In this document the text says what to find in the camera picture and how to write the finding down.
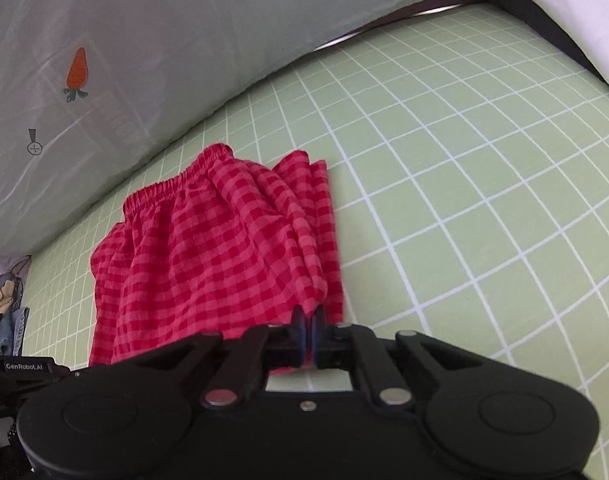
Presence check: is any red checkered cloth garment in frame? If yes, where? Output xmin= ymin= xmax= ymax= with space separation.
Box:
xmin=88 ymin=144 xmax=343 ymax=365

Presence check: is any blue denim garment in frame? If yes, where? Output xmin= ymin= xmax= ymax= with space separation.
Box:
xmin=0 ymin=274 xmax=31 ymax=357

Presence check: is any green grid cutting mat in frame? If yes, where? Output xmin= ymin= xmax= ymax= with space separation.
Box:
xmin=24 ymin=4 xmax=609 ymax=479

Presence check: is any grey carrot print storage bag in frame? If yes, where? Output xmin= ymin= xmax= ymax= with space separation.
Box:
xmin=0 ymin=0 xmax=423 ymax=262

